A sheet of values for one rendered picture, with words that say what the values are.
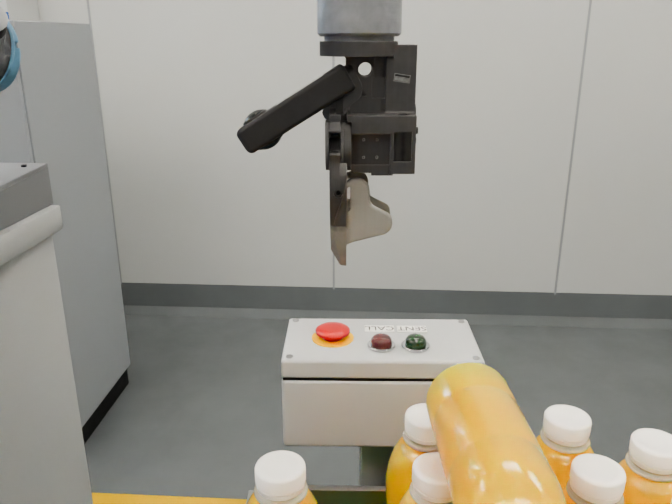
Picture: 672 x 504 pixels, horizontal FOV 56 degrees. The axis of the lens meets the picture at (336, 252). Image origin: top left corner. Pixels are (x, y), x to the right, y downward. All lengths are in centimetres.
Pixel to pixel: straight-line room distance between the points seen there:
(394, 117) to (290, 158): 260
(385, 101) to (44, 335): 70
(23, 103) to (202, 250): 154
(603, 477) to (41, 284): 83
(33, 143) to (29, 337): 115
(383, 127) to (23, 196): 61
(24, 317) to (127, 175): 240
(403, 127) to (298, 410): 30
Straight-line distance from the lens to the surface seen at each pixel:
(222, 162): 322
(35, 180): 105
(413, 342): 64
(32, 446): 109
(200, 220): 332
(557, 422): 58
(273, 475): 50
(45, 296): 107
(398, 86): 58
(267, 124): 57
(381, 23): 56
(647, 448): 58
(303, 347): 65
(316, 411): 65
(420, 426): 55
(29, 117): 210
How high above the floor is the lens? 140
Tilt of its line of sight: 19 degrees down
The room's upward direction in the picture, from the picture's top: straight up
